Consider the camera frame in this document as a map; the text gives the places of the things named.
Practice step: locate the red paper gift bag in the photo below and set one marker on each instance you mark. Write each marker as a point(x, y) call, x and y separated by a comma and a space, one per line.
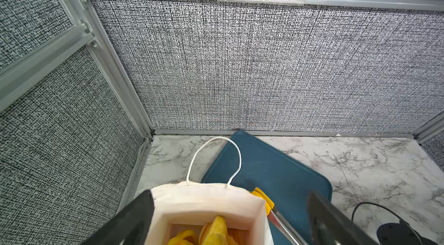
point(189, 204)

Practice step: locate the golden croissant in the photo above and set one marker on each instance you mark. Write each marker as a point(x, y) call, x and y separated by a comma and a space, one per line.
point(214, 233)

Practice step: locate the yellow metal tongs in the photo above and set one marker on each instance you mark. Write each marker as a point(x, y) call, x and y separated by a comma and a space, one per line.
point(277, 219)

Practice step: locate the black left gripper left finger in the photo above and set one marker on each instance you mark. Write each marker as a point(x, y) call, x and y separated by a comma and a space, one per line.
point(130, 226)

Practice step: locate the teal plastic tray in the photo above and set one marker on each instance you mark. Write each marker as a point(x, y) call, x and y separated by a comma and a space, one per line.
point(286, 181)

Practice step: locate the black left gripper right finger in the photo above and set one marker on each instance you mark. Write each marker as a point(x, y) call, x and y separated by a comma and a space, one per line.
point(331, 227)

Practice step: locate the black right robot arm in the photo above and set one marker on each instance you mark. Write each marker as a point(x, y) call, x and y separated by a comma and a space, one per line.
point(400, 234)

